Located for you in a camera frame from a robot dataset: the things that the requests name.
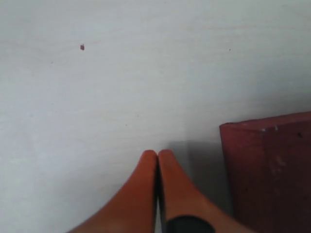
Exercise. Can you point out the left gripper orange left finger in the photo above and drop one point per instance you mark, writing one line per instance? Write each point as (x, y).
(133, 208)

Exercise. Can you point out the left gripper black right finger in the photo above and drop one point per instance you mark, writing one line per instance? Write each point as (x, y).
(183, 208)

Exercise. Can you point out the red brick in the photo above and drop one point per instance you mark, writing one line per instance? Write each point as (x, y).
(268, 163)

